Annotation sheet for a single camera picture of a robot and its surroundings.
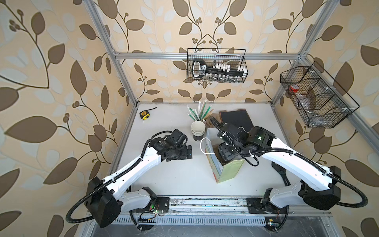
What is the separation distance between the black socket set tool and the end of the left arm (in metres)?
0.42

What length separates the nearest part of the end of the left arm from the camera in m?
0.54

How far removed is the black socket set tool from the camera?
32.6 inches
